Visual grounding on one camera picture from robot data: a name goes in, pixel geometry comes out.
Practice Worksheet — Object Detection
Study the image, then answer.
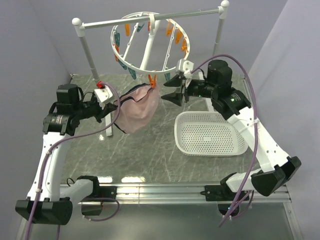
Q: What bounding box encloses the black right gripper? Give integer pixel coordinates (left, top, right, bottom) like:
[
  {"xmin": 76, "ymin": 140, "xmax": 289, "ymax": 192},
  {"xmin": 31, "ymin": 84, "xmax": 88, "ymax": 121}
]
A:
[{"xmin": 160, "ymin": 74, "xmax": 218, "ymax": 107}]

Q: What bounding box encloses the orange front clothes peg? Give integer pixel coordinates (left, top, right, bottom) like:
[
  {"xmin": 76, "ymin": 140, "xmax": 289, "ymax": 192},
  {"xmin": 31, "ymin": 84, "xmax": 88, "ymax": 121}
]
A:
[{"xmin": 148, "ymin": 74, "xmax": 157, "ymax": 89}]

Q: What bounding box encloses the orange clothes peg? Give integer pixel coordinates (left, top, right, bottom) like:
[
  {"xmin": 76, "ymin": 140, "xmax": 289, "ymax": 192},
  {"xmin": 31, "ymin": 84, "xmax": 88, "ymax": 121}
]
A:
[
  {"xmin": 148, "ymin": 74, "xmax": 157, "ymax": 89},
  {"xmin": 113, "ymin": 43, "xmax": 120, "ymax": 62}
]

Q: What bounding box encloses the pink underwear navy trim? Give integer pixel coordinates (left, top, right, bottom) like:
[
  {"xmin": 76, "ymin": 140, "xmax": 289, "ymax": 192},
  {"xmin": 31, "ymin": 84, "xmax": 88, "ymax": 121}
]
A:
[{"xmin": 113, "ymin": 83, "xmax": 160, "ymax": 134}]

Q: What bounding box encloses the white round clip hanger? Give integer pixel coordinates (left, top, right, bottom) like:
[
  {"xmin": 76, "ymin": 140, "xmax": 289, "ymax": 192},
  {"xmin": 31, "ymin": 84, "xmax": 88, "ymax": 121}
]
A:
[{"xmin": 110, "ymin": 18, "xmax": 191, "ymax": 75}]

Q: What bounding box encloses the white perforated plastic basket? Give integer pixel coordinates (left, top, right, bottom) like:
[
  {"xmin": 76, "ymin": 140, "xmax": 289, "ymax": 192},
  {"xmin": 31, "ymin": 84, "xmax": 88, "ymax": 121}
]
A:
[{"xmin": 174, "ymin": 111, "xmax": 248, "ymax": 157}]

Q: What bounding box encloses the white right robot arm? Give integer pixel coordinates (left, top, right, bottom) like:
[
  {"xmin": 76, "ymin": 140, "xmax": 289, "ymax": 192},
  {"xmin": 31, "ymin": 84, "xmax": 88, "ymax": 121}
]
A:
[{"xmin": 161, "ymin": 59, "xmax": 302, "ymax": 200}]

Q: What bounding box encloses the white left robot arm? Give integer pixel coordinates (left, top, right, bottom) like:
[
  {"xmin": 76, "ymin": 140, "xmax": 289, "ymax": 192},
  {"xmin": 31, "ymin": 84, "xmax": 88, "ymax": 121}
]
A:
[{"xmin": 15, "ymin": 83, "xmax": 120, "ymax": 225}]

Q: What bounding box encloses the teal front right peg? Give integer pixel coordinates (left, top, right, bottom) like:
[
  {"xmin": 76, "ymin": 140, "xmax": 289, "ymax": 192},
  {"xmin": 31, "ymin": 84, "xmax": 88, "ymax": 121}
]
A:
[{"xmin": 164, "ymin": 72, "xmax": 171, "ymax": 81}]

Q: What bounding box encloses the teal front clothes peg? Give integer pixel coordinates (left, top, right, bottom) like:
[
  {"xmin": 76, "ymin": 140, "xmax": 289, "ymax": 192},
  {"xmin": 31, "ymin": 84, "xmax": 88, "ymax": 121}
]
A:
[{"xmin": 128, "ymin": 68, "xmax": 137, "ymax": 80}]

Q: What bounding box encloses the teal clothes peg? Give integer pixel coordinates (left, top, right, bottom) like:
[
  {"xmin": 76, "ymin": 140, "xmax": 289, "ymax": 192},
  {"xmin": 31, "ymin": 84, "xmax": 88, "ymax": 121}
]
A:
[
  {"xmin": 128, "ymin": 68, "xmax": 137, "ymax": 80},
  {"xmin": 136, "ymin": 23, "xmax": 145, "ymax": 33}
]

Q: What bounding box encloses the orange right middle peg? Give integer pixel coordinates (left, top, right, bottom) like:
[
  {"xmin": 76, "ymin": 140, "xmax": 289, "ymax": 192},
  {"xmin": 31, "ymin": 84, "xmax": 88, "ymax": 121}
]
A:
[{"xmin": 180, "ymin": 37, "xmax": 189, "ymax": 58}]

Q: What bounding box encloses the teal left front peg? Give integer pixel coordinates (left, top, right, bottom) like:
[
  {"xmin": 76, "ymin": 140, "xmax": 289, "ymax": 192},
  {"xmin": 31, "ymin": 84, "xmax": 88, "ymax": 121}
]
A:
[{"xmin": 117, "ymin": 58, "xmax": 128, "ymax": 70}]

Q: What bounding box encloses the orange right upper peg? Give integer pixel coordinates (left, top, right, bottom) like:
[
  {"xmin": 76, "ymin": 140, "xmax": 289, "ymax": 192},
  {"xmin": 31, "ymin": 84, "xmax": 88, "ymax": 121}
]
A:
[{"xmin": 174, "ymin": 28, "xmax": 183, "ymax": 45}]

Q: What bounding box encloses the orange left clothes peg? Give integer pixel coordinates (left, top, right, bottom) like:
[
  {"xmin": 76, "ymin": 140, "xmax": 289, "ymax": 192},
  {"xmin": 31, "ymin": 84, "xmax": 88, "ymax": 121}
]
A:
[{"xmin": 113, "ymin": 43, "xmax": 120, "ymax": 62}]

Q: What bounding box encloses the orange right back peg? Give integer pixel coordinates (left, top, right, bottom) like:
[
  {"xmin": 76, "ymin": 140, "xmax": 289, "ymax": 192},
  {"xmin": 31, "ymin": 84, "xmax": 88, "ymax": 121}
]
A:
[{"xmin": 165, "ymin": 20, "xmax": 174, "ymax": 37}]

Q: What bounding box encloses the teal left back peg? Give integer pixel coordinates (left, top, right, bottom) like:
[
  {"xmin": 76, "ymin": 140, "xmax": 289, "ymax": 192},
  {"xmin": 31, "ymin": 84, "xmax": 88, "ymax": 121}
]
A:
[{"xmin": 114, "ymin": 32, "xmax": 121, "ymax": 47}]

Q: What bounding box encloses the orange back centre peg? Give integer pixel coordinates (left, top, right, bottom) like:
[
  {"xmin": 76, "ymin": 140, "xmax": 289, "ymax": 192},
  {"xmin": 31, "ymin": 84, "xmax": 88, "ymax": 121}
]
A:
[{"xmin": 147, "ymin": 21, "xmax": 151, "ymax": 32}]

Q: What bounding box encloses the teal back clothes peg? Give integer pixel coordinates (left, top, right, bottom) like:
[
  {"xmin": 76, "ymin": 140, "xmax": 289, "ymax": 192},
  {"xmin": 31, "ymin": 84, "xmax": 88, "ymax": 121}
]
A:
[{"xmin": 136, "ymin": 23, "xmax": 145, "ymax": 33}]

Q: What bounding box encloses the orange back left peg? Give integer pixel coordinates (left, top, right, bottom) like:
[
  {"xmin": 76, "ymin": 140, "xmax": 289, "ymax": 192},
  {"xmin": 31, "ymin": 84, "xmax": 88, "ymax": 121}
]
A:
[{"xmin": 124, "ymin": 24, "xmax": 131, "ymax": 37}]

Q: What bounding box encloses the white clothes rack stand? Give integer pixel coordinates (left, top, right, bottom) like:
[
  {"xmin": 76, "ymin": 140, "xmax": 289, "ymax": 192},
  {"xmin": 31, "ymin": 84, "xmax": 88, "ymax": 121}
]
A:
[{"xmin": 71, "ymin": 0, "xmax": 230, "ymax": 137}]

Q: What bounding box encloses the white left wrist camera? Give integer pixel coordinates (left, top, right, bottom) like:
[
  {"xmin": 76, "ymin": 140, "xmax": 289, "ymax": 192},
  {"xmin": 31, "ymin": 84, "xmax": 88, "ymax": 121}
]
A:
[{"xmin": 94, "ymin": 80, "xmax": 117, "ymax": 108}]

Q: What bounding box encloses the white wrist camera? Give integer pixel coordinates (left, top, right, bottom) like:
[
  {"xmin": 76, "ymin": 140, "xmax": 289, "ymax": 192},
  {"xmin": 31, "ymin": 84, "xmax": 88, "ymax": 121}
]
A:
[
  {"xmin": 175, "ymin": 58, "xmax": 194, "ymax": 93},
  {"xmin": 94, "ymin": 80, "xmax": 117, "ymax": 108}
]

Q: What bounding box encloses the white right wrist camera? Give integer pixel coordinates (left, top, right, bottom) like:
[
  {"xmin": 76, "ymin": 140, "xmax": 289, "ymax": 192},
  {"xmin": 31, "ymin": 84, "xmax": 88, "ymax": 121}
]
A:
[{"xmin": 175, "ymin": 58, "xmax": 194, "ymax": 93}]

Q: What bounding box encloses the aluminium mounting rail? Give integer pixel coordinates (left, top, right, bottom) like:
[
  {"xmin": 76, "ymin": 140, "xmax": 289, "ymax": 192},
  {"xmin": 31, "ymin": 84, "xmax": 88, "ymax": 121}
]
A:
[{"xmin": 101, "ymin": 182, "xmax": 292, "ymax": 205}]

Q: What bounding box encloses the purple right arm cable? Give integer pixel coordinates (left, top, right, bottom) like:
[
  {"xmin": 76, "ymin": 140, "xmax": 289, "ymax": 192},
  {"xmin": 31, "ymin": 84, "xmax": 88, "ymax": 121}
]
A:
[{"xmin": 191, "ymin": 54, "xmax": 259, "ymax": 228}]

